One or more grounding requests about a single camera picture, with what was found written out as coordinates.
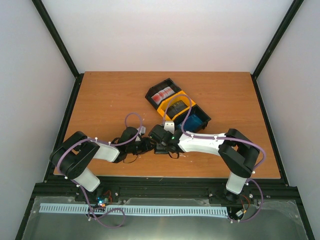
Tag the black bin with red cards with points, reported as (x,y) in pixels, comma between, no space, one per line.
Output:
(154,89)

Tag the black aluminium frame rail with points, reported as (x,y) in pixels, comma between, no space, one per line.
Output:
(162,187)

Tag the stack of red cards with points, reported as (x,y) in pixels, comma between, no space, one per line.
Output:
(162,94)

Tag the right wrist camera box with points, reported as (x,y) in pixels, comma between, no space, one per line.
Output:
(162,134)

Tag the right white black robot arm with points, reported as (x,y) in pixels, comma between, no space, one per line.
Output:
(240,155)

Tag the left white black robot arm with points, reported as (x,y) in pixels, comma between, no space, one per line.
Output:
(73,156)

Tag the black card holders in bin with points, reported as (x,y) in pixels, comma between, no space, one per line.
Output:
(176,108)

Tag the yellow plastic bin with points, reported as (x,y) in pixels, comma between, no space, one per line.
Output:
(166,103)

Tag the black leather card holder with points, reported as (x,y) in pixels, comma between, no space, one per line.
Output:
(160,151)

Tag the black bin with blue cards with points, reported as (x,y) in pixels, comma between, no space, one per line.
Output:
(198,111)

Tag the stack of blue cards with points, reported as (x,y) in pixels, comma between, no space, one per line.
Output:
(193,123)

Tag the light blue slotted cable duct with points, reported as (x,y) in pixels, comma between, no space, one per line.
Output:
(137,210)

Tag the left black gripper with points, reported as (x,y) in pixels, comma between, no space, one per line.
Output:
(147,147)

